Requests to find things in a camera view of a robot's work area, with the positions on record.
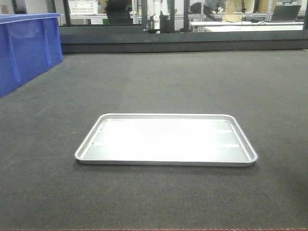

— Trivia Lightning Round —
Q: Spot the white table background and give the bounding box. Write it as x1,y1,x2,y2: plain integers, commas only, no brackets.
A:
190,22,304,32

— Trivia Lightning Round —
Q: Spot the white basket background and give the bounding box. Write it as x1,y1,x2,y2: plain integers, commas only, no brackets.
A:
68,0,98,15

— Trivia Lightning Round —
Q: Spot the black laptop background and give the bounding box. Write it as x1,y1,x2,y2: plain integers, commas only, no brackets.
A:
270,5,301,23

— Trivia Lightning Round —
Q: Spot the black office chair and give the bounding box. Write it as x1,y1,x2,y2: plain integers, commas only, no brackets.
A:
105,0,133,25

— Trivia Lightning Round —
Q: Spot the black conveyor belt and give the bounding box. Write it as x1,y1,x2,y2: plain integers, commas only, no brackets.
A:
0,50,308,230

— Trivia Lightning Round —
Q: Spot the black conveyor side rail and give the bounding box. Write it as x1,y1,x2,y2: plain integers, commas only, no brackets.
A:
59,25,308,54

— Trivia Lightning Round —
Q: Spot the silver metal tray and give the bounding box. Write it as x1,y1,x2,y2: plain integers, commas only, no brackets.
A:
75,113,258,167

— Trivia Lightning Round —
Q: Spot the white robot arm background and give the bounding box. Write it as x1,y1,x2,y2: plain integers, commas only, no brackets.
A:
147,0,168,34

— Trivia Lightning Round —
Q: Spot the blue plastic crate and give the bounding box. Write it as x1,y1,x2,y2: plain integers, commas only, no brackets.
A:
0,13,63,97

